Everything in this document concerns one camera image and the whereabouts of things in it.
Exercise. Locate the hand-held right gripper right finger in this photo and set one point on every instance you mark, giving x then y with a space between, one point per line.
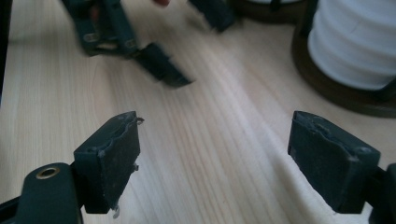
333 161

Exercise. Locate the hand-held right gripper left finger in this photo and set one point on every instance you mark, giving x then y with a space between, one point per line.
109 161

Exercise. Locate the stack of white paper cups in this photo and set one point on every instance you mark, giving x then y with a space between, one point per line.
355 40

